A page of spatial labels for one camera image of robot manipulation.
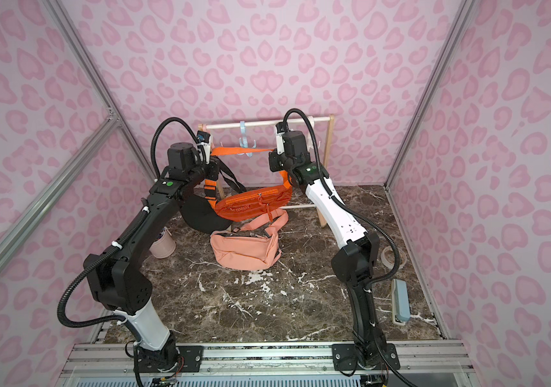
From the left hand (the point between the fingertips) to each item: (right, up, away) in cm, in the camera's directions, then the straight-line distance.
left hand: (215, 154), depth 82 cm
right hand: (+21, +2, +2) cm, 21 cm away
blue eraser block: (+61, -50, -3) cm, 79 cm away
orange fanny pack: (+10, -17, +15) cm, 25 cm away
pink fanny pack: (+11, -33, +14) cm, 38 cm away
